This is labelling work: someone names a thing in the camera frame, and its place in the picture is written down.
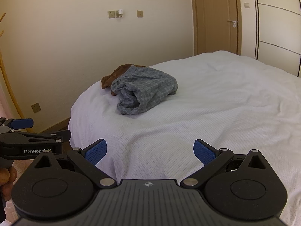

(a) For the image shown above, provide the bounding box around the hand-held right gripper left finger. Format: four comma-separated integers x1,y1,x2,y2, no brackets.
35,139,117,189

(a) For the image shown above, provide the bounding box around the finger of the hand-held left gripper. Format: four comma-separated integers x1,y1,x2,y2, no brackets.
0,117,34,132
0,130,71,146

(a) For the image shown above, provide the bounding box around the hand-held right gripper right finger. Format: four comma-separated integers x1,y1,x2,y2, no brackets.
181,139,266,189

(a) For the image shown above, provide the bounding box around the grey checked garment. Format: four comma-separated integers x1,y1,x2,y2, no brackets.
110,66,178,116

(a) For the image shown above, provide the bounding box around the person's left hand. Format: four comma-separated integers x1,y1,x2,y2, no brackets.
0,166,17,195

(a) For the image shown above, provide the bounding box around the white bed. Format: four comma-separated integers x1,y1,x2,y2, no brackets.
69,50,301,226

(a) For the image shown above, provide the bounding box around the brown garment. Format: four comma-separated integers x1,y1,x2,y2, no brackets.
101,63,147,97

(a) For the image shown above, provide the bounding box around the brown wooden door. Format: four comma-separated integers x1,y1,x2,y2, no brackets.
190,0,242,56

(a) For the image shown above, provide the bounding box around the cream wardrobe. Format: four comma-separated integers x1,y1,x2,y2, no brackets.
237,0,301,78

